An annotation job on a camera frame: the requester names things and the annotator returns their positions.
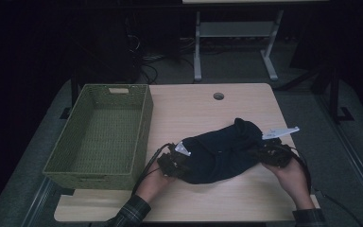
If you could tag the person's left hand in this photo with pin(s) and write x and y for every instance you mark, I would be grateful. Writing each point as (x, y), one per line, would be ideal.
(152, 186)

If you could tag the metal floor rail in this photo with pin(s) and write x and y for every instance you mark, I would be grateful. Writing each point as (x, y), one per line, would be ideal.
(38, 201)
(353, 157)

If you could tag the black stand with foot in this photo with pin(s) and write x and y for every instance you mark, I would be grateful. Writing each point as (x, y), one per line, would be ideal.
(73, 91)
(334, 94)

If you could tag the person's right hand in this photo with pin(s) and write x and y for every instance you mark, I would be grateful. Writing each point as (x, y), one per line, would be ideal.
(294, 186)

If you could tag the white metal stand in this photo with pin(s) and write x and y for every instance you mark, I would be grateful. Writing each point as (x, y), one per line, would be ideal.
(236, 29)

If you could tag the green woven basket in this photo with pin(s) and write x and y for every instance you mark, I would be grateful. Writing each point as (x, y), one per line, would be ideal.
(107, 135)

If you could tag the dark navy cloth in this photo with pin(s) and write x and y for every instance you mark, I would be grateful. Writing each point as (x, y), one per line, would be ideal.
(220, 151)

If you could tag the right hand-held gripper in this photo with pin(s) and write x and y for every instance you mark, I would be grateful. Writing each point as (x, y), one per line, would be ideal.
(275, 154)

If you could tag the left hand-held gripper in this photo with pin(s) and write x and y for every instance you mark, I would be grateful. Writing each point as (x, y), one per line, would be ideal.
(170, 164)

